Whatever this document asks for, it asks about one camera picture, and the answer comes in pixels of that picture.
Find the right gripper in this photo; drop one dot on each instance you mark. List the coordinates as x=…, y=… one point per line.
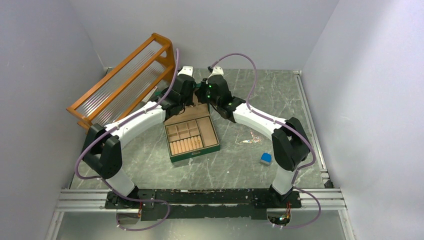
x=200, y=92

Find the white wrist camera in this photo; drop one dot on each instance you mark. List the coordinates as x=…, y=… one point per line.
x=215, y=71
x=186, y=70

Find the green jewelry box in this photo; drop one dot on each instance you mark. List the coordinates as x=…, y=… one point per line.
x=191, y=133

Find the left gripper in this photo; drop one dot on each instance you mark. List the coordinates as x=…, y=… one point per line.
x=190, y=101

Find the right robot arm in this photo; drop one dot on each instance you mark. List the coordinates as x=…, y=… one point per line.
x=290, y=144

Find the blue grey small box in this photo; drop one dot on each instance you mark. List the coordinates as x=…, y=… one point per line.
x=266, y=159

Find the white grey small carton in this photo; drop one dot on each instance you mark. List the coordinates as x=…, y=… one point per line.
x=149, y=95

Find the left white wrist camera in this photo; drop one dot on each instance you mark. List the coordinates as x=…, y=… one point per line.
x=186, y=70

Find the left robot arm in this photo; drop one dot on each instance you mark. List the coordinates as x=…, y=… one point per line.
x=102, y=149

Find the orange wooden rack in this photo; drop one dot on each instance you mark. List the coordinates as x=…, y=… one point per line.
x=124, y=87

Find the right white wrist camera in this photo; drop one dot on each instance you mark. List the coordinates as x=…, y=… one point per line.
x=215, y=71

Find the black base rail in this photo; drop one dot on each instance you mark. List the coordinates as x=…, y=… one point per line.
x=254, y=203

